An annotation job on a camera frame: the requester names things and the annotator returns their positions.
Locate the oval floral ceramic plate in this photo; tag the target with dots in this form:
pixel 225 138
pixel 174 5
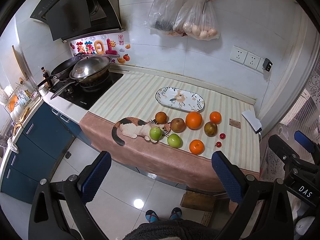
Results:
pixel 182 100

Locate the steel wok with lid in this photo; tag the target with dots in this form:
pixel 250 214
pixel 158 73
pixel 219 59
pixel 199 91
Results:
pixel 89 71

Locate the blue kitchen cabinet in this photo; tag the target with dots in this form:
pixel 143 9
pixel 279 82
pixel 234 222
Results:
pixel 41 146

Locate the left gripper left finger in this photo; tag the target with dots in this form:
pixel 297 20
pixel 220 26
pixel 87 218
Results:
pixel 59 208

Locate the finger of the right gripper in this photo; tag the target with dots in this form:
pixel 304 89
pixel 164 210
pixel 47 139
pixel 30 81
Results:
pixel 304 141
pixel 284 152

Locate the reddish brown apple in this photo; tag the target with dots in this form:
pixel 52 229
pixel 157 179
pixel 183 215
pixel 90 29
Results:
pixel 177 125

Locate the brown green apple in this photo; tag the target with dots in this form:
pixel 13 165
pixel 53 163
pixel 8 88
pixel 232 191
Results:
pixel 210 129

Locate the left blue slipper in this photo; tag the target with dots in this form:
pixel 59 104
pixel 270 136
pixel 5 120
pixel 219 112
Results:
pixel 151 216

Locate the striped cat table mat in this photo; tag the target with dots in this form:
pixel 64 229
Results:
pixel 134 96

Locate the orange front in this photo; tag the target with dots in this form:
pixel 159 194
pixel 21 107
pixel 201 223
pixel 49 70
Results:
pixel 196 147

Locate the black charger plug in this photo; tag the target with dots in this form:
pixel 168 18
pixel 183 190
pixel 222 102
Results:
pixel 267 65

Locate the white wall socket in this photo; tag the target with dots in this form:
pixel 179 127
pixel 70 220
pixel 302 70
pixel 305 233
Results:
pixel 252 60
pixel 238 55

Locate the white tissue paper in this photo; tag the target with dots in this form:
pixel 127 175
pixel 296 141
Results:
pixel 253 121

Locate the cherry tomato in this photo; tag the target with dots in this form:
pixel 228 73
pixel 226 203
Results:
pixel 222 136
pixel 218 144

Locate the plastic bag dark contents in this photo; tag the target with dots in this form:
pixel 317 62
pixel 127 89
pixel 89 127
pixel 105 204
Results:
pixel 162 16

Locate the brown round fruit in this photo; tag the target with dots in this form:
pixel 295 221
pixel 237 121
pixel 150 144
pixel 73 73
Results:
pixel 161 118

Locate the plastic bag of eggs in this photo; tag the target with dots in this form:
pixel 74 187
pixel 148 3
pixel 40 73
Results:
pixel 197 19

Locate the colourful wall stickers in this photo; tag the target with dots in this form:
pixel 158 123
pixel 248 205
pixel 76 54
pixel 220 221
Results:
pixel 116 46

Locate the black gas stove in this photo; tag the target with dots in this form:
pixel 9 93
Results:
pixel 85 95

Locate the small orange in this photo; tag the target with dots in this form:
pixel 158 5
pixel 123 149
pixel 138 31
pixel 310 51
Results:
pixel 215 117

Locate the large orange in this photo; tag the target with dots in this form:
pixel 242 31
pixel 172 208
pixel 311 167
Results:
pixel 193 120

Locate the right blue slipper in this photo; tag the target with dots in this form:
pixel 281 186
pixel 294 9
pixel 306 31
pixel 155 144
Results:
pixel 176 213

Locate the black range hood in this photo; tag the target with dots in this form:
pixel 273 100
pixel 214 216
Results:
pixel 72 19

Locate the black frying pan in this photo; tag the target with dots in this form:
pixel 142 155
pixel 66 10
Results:
pixel 62 71

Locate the dark sauce bottle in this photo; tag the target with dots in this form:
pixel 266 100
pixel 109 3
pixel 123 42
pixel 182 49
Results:
pixel 45 76

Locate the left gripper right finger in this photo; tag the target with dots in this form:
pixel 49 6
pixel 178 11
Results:
pixel 275 216

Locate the cardboard box on floor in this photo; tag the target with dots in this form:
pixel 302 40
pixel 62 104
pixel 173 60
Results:
pixel 198 201

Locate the blue slipper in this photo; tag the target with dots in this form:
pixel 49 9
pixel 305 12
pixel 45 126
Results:
pixel 176 213
pixel 151 216

